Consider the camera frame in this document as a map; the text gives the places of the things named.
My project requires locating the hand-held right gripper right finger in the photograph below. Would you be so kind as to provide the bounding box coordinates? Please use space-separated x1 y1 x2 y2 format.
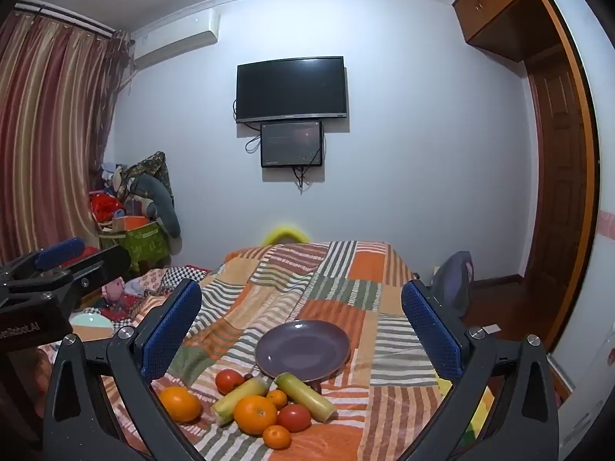
401 279 560 461

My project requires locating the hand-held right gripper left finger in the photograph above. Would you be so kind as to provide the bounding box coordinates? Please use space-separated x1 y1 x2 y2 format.
42 279 203 461

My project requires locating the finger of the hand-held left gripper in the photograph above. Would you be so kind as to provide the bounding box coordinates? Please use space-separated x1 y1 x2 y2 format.
10 237 86 274
62 245 131 294

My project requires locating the large orange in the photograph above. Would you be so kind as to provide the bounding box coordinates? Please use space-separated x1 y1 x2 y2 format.
233 395 278 437
158 386 203 423

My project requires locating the red tomato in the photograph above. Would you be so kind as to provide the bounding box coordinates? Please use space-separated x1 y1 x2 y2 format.
214 369 246 395
277 403 312 433

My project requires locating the corn cob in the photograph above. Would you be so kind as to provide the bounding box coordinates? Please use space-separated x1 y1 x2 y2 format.
211 377 270 426
274 371 337 422

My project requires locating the purple plate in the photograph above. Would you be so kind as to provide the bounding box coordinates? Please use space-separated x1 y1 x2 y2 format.
254 319 351 380

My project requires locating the pink toy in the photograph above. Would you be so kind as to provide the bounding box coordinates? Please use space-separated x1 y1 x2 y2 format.
103 279 126 304

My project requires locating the green patterned storage box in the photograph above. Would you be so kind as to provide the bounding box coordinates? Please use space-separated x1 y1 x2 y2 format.
98 218 171 270

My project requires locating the grey purple backpack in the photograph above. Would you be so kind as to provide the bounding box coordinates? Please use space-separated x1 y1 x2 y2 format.
432 251 475 318

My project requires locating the checkered cloth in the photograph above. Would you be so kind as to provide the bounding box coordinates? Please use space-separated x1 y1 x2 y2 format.
158 264 212 285

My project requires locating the red plastic bag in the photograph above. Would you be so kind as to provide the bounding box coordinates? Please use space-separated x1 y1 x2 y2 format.
90 192 126 224

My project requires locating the round teal white dish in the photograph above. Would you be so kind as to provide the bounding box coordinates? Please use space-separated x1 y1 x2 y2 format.
70 312 115 342

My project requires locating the grey plush toy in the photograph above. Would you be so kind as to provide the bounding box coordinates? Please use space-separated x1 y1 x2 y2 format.
130 173 182 238

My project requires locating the patterned cushion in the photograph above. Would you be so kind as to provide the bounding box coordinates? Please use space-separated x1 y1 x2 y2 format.
127 151 174 202

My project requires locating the striped curtain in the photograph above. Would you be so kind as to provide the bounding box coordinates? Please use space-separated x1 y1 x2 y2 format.
0 10 135 265

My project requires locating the striped patchwork blanket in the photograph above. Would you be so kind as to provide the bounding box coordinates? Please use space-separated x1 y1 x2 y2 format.
38 240 495 461

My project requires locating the yellow chair back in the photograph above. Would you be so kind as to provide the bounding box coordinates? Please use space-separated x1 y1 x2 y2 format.
261 224 308 245

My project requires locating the brown wooden door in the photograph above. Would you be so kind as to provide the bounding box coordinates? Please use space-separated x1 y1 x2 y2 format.
524 53 597 294

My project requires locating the white air conditioner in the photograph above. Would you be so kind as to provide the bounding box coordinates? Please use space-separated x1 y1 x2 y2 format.
132 10 221 70

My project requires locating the wooden overhead cabinet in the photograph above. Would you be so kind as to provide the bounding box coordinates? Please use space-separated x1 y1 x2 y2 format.
452 0 563 63

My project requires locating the black monitor cable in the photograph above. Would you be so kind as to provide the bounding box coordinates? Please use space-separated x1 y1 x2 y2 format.
292 166 313 195

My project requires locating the small wall monitor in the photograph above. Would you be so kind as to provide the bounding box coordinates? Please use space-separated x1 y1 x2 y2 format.
260 120 322 169

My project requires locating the curtain rail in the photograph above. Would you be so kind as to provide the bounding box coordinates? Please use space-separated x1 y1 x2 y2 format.
14 2 130 39

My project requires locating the wall-mounted television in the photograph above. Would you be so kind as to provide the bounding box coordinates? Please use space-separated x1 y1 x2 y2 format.
235 56 349 124

